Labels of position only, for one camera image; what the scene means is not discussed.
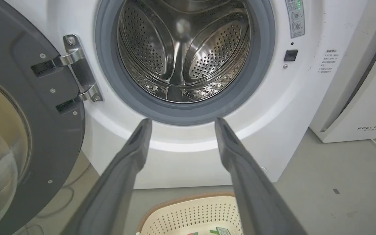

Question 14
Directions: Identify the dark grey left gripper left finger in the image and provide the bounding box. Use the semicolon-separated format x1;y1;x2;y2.
61;118;153;235

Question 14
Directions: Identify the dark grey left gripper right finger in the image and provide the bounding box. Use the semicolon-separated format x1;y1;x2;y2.
214;117;307;235

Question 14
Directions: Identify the grey washing machine door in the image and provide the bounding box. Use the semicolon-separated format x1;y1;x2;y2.
0;0;86;235

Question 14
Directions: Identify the metal washing machine door hinge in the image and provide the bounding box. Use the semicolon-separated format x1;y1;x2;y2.
54;34;103;102

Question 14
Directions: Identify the cream perforated laundry basket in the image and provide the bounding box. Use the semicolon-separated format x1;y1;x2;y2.
136;193;244;235

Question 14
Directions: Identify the white front-load washing machine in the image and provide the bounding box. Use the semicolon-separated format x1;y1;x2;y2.
5;0;369;190

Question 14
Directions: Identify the white air purifier appliance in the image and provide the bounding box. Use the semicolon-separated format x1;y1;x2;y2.
309;0;376;143

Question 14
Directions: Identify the grey cable on floor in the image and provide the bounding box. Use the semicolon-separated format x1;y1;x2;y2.
15;162;92;235

